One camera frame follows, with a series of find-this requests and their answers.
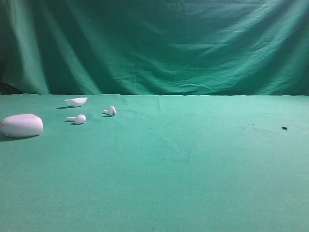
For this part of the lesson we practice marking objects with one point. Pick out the white earbud case lid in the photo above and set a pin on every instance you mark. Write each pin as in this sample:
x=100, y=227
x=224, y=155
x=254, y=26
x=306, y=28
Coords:
x=76, y=102

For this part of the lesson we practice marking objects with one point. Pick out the green backdrop cloth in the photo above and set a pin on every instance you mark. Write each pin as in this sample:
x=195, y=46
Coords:
x=154, y=47

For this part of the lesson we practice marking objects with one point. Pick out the white earbud near case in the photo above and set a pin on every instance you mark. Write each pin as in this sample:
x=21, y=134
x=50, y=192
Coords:
x=79, y=119

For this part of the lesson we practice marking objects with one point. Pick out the white earbud case body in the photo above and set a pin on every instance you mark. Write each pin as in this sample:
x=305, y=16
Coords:
x=22, y=125

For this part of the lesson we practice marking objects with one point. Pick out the green table cloth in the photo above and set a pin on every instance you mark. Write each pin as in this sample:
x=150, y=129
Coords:
x=161, y=164

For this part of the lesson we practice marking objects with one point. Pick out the white earbud with dark mark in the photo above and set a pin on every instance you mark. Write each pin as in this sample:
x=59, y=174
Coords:
x=111, y=111

